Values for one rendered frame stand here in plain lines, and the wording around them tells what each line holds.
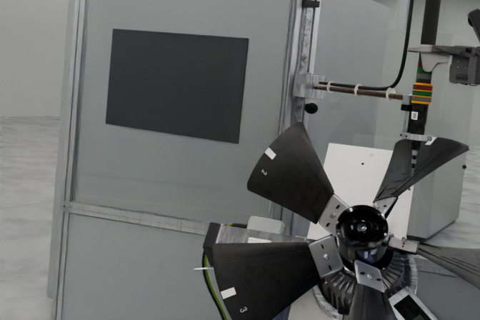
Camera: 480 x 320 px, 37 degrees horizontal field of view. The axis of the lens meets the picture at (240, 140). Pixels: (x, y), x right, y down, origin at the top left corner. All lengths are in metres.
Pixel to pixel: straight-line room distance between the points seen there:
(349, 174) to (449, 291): 0.60
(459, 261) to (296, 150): 0.48
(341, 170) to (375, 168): 0.10
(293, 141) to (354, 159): 0.33
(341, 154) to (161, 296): 0.94
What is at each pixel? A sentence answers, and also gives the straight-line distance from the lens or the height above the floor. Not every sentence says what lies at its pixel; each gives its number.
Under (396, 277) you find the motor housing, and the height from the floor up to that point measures 1.09.
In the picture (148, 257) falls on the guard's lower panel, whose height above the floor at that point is 0.84.
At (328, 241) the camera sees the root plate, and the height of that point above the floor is 1.17.
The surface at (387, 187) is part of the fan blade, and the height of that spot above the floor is 1.30.
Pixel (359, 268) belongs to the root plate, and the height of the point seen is 1.13.
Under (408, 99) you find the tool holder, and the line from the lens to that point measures 1.69.
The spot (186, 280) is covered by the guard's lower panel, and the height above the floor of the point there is 0.78.
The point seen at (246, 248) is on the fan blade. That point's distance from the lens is 1.66.
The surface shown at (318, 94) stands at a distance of 2.18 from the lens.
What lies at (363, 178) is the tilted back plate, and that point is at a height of 1.28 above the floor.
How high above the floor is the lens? 1.54
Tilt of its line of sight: 5 degrees down
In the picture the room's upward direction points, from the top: 6 degrees clockwise
